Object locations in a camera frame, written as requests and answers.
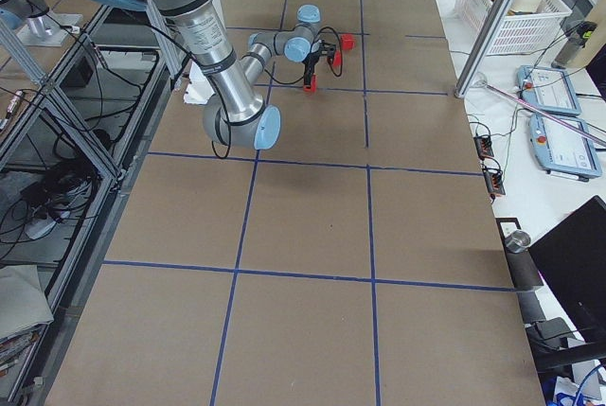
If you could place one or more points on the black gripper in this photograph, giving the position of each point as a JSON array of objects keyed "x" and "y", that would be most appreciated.
[{"x": 312, "y": 63}]

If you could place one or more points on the red block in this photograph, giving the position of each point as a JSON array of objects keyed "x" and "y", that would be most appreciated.
[
  {"x": 347, "y": 41},
  {"x": 309, "y": 84},
  {"x": 335, "y": 58}
]

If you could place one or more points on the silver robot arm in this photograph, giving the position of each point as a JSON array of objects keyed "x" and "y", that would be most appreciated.
[{"x": 236, "y": 115}]

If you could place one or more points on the white plastic basket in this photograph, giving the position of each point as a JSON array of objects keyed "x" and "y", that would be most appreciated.
[{"x": 521, "y": 31}]

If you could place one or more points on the upper teach pendant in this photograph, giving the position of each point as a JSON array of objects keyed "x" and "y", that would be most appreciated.
[{"x": 549, "y": 89}]

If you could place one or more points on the teach pendant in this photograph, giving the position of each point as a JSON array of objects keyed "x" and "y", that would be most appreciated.
[
  {"x": 549, "y": 89},
  {"x": 562, "y": 151}
]

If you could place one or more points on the lower teach pendant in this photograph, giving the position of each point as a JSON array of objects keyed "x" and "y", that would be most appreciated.
[{"x": 562, "y": 151}]

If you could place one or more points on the black laptop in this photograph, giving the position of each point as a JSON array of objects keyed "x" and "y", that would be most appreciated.
[{"x": 571, "y": 260}]

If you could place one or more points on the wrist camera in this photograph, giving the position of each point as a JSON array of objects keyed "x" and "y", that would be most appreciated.
[{"x": 328, "y": 51}]

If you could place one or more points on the aluminium frame post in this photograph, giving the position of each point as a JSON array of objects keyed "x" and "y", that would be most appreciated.
[{"x": 481, "y": 46}]

